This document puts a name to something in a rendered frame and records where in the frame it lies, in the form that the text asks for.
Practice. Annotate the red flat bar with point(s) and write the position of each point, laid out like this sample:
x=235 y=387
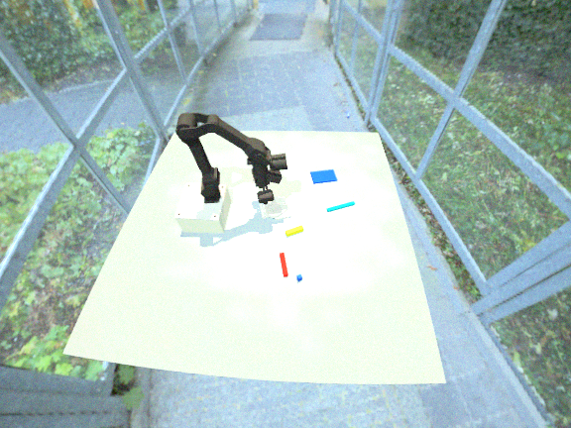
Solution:
x=282 y=255

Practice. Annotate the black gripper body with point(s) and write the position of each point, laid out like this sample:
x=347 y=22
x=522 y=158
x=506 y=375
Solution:
x=266 y=195

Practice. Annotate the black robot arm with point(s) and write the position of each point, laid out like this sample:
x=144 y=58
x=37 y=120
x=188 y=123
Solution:
x=258 y=155

